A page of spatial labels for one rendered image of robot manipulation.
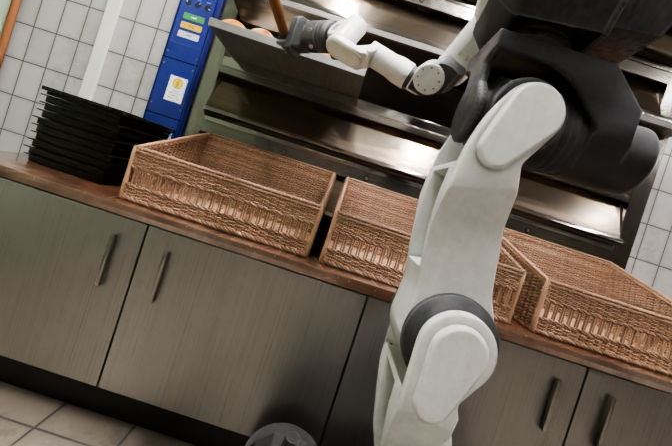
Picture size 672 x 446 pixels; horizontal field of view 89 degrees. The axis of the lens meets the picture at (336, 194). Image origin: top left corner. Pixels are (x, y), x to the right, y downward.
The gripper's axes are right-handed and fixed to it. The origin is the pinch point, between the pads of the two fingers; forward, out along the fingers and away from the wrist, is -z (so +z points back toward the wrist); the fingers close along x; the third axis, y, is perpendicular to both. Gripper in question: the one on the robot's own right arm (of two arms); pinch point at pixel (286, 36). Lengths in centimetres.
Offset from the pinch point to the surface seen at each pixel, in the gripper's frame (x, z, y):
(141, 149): -47, -12, 26
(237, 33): -1.5, -18.5, 4.4
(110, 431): -119, 5, 20
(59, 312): -94, -14, 32
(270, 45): -1.8, -9.0, -2.3
